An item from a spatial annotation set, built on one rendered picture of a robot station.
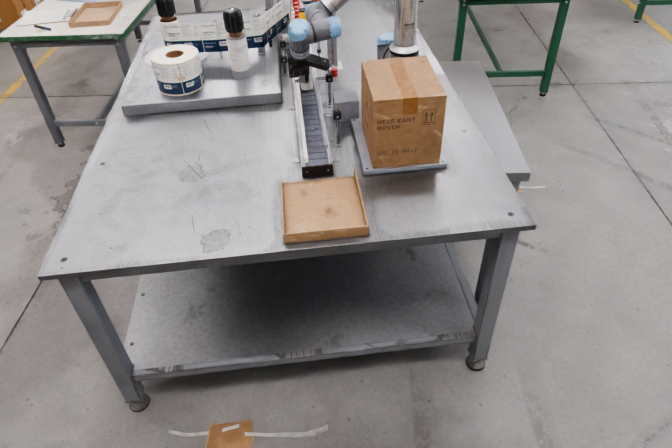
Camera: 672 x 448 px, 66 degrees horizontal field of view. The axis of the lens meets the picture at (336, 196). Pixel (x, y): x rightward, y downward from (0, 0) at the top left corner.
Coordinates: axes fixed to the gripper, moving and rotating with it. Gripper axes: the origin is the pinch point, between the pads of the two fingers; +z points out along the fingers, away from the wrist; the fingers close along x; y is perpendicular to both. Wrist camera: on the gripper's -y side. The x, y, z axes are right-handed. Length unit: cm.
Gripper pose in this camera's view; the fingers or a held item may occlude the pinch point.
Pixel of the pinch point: (307, 81)
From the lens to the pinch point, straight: 223.0
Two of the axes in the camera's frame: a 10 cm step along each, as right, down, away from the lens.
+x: 1.1, 9.3, -3.5
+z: -0.3, 3.6, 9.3
